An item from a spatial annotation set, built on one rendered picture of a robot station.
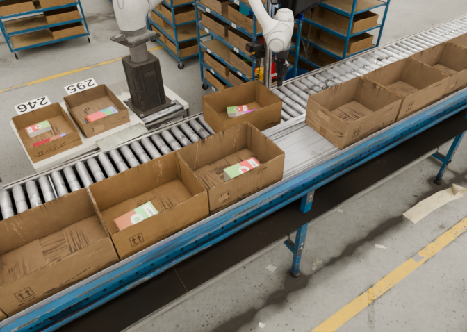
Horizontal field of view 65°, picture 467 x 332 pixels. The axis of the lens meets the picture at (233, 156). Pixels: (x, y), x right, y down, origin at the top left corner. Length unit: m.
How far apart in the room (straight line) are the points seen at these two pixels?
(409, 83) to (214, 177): 1.44
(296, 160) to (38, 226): 1.17
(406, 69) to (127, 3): 1.70
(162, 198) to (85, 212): 0.32
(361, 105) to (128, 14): 1.41
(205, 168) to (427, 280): 1.60
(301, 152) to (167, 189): 0.69
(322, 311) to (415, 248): 0.81
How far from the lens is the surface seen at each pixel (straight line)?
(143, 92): 2.37
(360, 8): 3.56
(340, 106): 2.23
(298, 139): 1.95
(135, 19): 2.22
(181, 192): 1.67
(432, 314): 2.55
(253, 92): 2.41
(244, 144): 1.85
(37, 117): 2.59
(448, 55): 2.88
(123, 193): 1.66
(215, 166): 1.78
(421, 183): 3.24
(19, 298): 1.48
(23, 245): 1.71
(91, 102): 2.66
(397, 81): 2.59
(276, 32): 1.87
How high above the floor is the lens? 2.10
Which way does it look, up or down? 42 degrees down
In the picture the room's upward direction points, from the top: 2 degrees counter-clockwise
